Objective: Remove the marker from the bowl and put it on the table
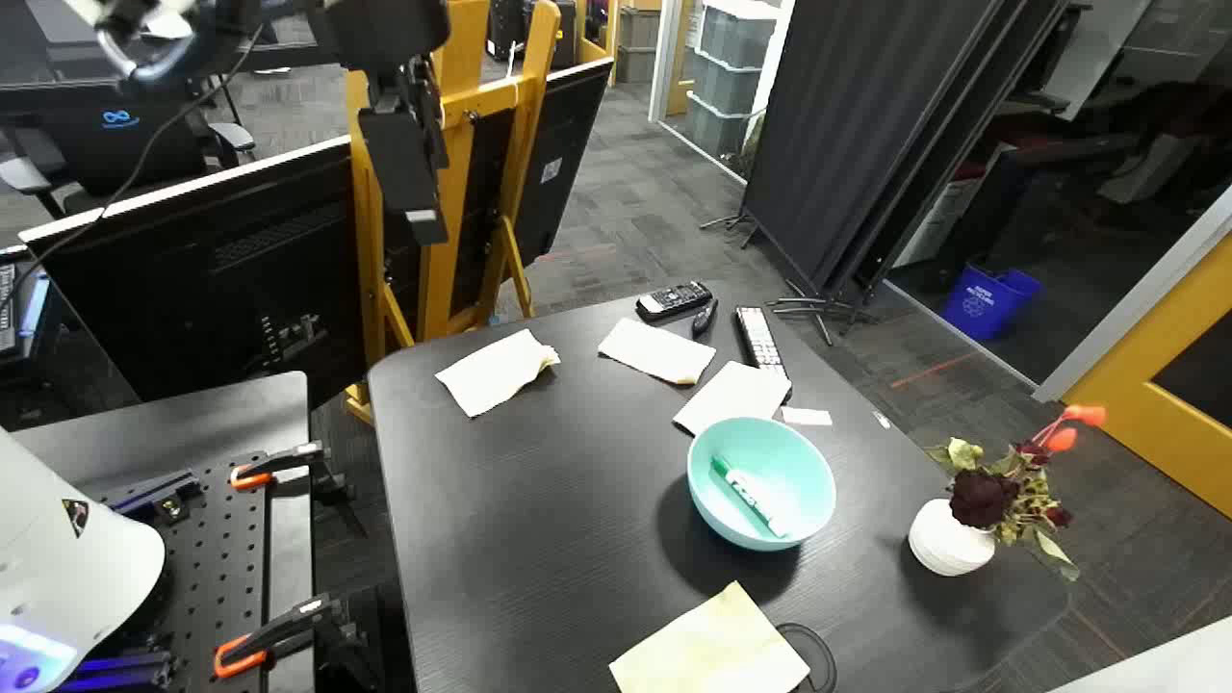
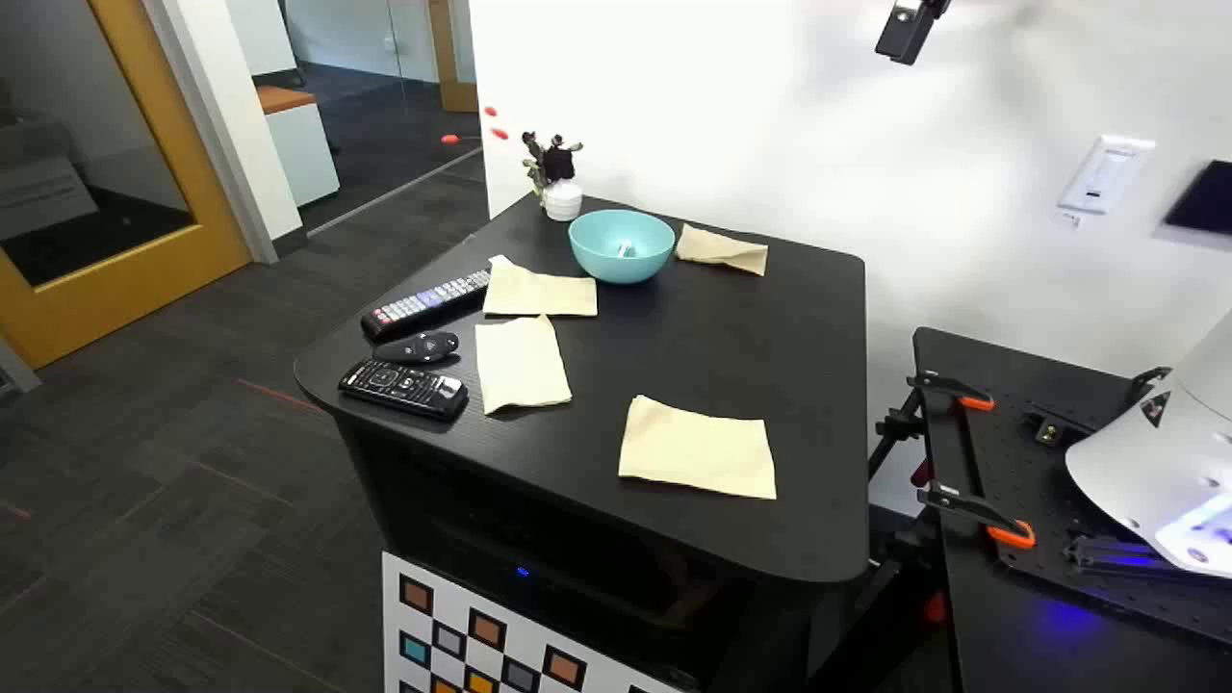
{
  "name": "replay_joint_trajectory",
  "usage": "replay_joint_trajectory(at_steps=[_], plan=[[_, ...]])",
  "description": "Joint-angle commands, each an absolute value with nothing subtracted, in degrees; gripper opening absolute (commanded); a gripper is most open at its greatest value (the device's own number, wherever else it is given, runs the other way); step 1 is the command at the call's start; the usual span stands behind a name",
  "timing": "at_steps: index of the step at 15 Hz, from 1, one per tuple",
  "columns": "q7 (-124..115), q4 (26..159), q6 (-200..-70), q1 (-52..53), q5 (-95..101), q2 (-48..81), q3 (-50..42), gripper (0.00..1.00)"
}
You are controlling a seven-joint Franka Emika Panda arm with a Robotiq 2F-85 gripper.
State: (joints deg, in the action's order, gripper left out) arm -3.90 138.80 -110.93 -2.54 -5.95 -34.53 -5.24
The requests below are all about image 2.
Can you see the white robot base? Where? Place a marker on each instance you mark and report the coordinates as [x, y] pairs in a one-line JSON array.
[[1163, 467]]

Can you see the teal bowl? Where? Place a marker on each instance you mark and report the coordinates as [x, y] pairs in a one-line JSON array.
[[616, 243]]

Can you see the cream napkin by bowl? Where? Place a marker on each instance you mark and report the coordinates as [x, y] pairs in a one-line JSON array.
[[516, 288]]

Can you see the cream napkin by remotes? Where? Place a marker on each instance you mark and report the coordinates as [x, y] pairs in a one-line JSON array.
[[520, 363]]

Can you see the cream napkin front of table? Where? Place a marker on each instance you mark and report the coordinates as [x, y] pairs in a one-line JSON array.
[[697, 451]]

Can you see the cream napkin near vase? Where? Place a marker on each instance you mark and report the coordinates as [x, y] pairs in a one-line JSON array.
[[711, 249]]

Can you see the white flower vase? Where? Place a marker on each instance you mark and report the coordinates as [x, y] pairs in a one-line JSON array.
[[562, 200]]

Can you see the small black oval remote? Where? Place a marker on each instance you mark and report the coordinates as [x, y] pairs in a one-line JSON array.
[[428, 349]]

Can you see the dark red flower bouquet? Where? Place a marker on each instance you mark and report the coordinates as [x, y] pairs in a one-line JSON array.
[[549, 163]]

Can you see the long grey-button remote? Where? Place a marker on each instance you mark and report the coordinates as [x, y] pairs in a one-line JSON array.
[[425, 309]]

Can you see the black remote control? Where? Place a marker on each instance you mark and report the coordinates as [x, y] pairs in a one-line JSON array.
[[406, 391]]

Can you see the colour checker calibration board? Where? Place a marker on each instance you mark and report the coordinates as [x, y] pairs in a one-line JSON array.
[[440, 636]]

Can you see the white cabinet wooden top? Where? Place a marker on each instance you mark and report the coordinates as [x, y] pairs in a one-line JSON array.
[[303, 138]]

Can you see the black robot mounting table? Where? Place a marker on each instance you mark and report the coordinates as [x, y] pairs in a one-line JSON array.
[[1031, 622]]

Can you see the upper orange-handled clamp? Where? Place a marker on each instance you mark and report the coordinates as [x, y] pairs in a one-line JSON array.
[[964, 392]]

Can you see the orange-handled clamp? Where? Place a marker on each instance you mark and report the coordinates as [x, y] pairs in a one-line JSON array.
[[964, 392], [1000, 526]]

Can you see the lower orange-handled clamp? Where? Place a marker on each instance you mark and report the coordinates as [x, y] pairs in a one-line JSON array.
[[1000, 526]]

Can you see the white wall switch plate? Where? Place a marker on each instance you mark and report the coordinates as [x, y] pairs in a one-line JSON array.
[[1104, 174]]

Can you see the yellow wooden door frame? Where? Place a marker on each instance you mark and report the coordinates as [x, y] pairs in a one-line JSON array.
[[111, 200]]

